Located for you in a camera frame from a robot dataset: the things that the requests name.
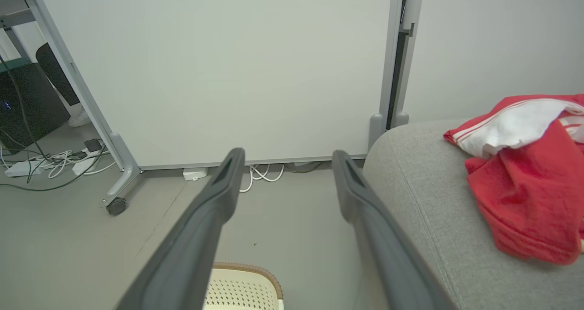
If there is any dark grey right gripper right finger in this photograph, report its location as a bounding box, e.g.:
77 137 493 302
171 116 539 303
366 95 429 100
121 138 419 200
332 150 457 310

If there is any wide white partition panel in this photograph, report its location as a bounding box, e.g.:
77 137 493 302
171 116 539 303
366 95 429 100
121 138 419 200
27 0 404 208

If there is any black partition caster wheel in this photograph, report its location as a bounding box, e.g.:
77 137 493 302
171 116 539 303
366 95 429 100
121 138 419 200
106 197 127 216

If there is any black computer tower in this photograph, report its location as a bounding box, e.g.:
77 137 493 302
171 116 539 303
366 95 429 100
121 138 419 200
0 62 71 155

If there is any red fuzzy garment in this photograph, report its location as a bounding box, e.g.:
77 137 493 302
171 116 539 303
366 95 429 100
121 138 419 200
464 116 584 266

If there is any white power strip with cables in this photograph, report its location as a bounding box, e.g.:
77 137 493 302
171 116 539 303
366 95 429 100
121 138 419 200
41 147 117 179

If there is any white looped cable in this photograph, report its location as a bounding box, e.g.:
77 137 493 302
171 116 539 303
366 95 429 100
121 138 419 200
240 163 286 193

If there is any dark thin floor cable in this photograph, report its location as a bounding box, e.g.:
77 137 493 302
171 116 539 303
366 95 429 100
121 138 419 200
0 55 111 192

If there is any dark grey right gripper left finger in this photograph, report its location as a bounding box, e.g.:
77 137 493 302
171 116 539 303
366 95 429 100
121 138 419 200
114 147 246 310

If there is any red white striped garment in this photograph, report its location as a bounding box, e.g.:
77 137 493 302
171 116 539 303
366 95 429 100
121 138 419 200
443 94 584 159

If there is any grey floor cable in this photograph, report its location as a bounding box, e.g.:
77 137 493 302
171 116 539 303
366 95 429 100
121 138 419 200
283 162 323 174

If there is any grey fabric sofa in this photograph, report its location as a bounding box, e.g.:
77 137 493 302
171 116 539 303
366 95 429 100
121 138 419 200
363 119 584 310

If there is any cream perforated laundry basket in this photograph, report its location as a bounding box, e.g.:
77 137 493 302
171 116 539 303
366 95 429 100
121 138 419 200
203 262 284 310

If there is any grey table frame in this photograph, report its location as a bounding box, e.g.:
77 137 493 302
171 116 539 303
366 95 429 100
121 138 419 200
0 0 38 64

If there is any white shoe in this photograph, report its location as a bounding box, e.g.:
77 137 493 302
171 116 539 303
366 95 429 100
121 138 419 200
68 107 92 128

